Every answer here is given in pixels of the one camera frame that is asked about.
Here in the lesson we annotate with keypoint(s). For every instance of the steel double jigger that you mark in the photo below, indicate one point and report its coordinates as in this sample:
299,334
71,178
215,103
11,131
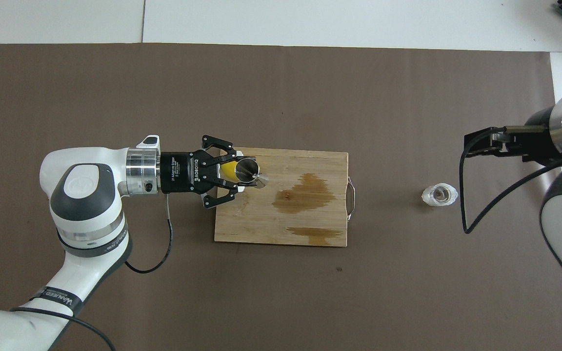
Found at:
248,169

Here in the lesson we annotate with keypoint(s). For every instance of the brown paper table mat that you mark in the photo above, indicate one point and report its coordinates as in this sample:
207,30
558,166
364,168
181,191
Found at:
310,302

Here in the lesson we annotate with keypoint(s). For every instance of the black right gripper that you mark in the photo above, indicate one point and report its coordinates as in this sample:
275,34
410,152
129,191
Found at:
539,141

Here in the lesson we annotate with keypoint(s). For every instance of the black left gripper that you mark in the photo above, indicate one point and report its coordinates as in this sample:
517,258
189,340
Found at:
183,173

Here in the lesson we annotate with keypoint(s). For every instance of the wooden cutting board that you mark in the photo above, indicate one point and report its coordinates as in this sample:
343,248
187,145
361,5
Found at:
261,224

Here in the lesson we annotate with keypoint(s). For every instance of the yellow lemon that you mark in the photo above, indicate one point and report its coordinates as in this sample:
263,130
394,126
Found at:
228,169

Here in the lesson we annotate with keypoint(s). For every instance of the clear crinkled glass cup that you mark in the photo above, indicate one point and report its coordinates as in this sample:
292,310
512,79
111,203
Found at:
439,195

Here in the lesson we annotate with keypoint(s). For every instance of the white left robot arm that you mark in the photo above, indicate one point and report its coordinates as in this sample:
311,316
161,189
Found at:
81,195

